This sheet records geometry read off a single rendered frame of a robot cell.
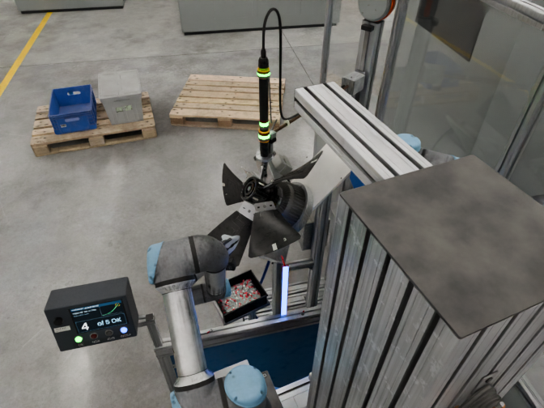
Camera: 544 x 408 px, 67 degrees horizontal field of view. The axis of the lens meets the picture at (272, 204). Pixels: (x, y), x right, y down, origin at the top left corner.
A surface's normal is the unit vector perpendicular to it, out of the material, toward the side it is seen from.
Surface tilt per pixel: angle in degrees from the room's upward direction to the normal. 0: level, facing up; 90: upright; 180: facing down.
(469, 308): 0
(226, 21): 90
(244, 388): 7
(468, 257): 0
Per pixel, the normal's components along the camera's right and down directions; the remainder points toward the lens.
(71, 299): -0.06, -0.88
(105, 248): 0.00, -0.74
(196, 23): 0.19, 0.66
